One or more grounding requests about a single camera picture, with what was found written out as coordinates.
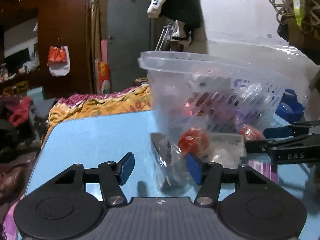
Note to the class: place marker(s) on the dark television screen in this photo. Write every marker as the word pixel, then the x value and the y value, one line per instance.
pixel 16 58

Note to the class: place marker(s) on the clear plastic packet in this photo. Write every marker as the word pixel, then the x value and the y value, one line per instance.
pixel 226 151

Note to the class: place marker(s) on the purple packet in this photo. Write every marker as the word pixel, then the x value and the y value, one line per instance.
pixel 263 170

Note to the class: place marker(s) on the metal crutches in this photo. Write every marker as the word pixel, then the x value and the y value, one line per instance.
pixel 166 33

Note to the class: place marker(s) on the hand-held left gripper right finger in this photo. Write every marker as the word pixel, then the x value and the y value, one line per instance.
pixel 193 168

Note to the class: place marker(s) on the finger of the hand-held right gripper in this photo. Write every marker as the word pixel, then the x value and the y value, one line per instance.
pixel 257 147
pixel 275 132

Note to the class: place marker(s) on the red printed sack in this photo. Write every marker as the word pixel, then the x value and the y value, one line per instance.
pixel 103 78

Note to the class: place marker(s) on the white plastic basket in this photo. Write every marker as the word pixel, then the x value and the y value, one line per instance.
pixel 170 85

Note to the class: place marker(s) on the blue tote bag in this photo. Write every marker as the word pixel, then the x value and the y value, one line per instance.
pixel 290 105

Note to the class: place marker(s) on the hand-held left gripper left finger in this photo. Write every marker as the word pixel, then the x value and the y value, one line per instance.
pixel 126 167

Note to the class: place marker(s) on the pink paper roll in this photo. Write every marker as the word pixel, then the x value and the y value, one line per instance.
pixel 104 51

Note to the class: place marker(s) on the yellow floral blanket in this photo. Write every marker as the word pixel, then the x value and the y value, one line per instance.
pixel 100 107

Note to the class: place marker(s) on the black item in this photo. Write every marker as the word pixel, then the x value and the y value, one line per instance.
pixel 165 165

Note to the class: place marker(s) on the red round candy packet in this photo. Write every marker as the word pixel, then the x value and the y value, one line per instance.
pixel 250 133
pixel 193 140

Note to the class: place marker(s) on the grey door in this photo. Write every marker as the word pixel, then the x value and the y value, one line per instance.
pixel 127 42

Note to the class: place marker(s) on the olive hanging bag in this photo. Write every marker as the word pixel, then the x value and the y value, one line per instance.
pixel 310 30

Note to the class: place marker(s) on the red and white plastic bag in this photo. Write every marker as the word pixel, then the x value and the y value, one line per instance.
pixel 58 60

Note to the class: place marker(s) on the white and black hanging jacket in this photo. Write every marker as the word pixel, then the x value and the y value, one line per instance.
pixel 180 5

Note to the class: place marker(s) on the red cloth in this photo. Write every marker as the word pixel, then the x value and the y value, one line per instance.
pixel 21 110

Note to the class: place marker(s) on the brown wooden wardrobe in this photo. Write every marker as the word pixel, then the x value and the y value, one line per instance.
pixel 62 25

